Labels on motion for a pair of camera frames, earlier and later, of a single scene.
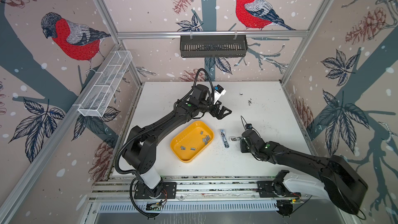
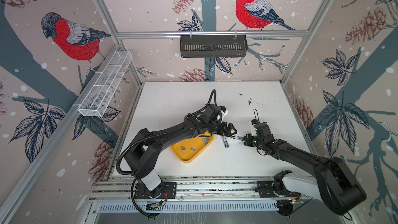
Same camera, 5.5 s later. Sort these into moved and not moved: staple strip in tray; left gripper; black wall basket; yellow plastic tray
Moved: left gripper
Not moved: black wall basket; yellow plastic tray; staple strip in tray
